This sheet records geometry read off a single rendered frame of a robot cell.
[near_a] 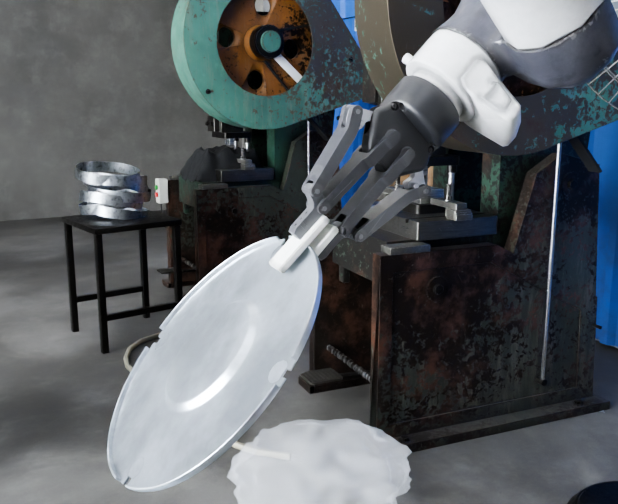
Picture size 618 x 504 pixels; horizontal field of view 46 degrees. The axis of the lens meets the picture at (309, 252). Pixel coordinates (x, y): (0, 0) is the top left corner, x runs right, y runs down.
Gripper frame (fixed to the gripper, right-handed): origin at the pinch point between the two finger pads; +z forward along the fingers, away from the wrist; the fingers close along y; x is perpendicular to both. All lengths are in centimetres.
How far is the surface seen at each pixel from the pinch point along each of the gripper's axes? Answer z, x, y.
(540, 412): -30, -113, -162
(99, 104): -41, -626, -49
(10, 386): 90, -216, -48
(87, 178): 12, -253, -23
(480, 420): -14, -116, -146
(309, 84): -94, -274, -74
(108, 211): 17, -259, -40
